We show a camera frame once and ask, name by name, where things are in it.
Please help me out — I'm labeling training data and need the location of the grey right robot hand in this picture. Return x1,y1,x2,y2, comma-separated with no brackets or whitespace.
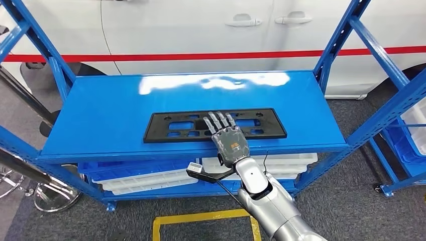
203,111,251,169

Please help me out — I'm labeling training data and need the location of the black plastic plate frame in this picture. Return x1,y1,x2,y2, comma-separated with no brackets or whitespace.
143,108,288,144

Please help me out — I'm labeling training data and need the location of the blue metal shelf rack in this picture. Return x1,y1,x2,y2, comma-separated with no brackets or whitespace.
0,0,426,213
367,96,426,198

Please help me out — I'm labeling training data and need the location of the white plastic bin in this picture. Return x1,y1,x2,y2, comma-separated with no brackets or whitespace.
110,181,199,196
201,153,318,166
91,168,199,191
203,163,308,175
400,96,426,156

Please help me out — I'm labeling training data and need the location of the blue plastic bin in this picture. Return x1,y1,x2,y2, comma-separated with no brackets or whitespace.
78,159,200,182
382,126,426,177

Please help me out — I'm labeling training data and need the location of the white car red stripe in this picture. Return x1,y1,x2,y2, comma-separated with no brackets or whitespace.
0,0,426,100

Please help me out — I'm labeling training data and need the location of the stanchion with dark base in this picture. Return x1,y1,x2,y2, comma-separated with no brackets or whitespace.
0,66,61,138

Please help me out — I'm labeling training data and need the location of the chrome chair base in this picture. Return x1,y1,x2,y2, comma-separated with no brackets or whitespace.
0,166,34,200

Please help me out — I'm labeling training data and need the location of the black camera bracket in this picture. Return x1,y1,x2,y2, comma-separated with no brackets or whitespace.
186,166,238,184

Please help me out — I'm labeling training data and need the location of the black camera cable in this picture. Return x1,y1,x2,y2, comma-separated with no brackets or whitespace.
216,179,249,212

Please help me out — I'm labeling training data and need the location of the white car door handle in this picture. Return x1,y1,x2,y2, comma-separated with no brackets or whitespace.
275,12,313,25
225,13,263,27

